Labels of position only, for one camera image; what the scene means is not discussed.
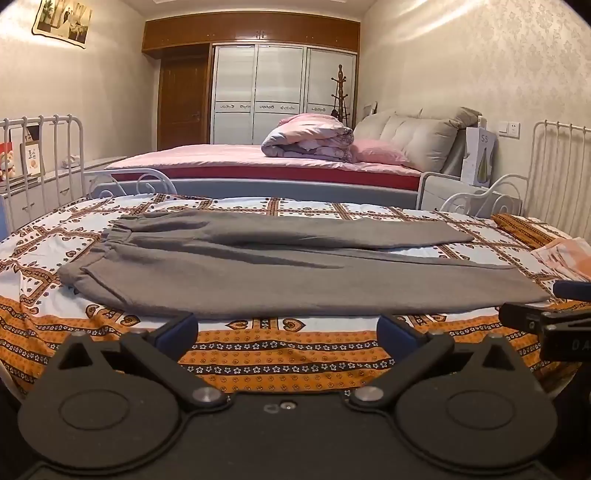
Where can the blue panel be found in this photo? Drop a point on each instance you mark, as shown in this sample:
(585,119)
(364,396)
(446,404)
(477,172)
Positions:
(2,221)

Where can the wall poster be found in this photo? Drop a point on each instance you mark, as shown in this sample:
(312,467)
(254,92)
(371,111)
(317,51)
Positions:
(62,21)

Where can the orange patterned bed sheet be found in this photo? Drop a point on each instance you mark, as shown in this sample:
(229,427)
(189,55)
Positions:
(295,355)

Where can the brown wooden door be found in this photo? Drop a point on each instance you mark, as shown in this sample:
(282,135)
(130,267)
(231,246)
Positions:
(182,101)

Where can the wooden overhead cabinet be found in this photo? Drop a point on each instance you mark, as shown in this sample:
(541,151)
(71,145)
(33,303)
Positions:
(249,30)

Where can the pink pillow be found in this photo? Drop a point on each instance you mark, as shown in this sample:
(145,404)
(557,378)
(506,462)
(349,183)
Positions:
(376,152)

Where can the low white cabinet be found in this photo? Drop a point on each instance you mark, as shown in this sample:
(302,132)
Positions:
(41,191)

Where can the orange patterned pillow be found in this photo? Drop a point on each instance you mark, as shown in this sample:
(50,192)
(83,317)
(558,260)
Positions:
(531,230)

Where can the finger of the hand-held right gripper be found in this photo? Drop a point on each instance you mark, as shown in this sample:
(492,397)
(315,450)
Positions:
(521,316)
(572,290)

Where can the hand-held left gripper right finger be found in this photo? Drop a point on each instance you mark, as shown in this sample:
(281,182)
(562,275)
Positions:
(397,337)

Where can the bed with pink sheet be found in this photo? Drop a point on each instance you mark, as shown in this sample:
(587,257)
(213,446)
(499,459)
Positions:
(221,159)

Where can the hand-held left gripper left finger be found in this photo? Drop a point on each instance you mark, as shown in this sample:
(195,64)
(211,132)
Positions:
(178,334)

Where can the red toy box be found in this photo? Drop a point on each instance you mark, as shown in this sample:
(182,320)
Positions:
(7,161)

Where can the wooden coat rack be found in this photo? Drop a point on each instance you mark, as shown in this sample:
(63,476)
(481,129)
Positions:
(340,92)

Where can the folded pink grey quilt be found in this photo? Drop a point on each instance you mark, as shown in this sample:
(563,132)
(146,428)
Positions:
(307,138)

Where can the beige padded headboard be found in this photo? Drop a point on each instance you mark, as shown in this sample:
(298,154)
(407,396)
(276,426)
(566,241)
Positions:
(415,136)

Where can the framed picture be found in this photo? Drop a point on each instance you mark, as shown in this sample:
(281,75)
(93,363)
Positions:
(32,159)

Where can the white sliding door wardrobe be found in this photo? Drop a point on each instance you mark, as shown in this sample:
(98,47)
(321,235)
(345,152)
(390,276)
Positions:
(281,92)

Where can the white wall socket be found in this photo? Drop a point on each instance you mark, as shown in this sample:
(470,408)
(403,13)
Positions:
(509,129)

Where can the white nightstand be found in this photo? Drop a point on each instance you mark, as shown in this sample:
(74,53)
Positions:
(441,194)

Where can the folded orange checked cloth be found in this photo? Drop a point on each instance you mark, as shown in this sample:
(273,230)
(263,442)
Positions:
(565,261)

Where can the grey pants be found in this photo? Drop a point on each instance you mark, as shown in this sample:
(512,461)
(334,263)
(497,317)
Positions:
(286,272)

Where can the white box with bottle print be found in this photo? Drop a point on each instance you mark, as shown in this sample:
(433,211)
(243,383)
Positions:
(480,157)

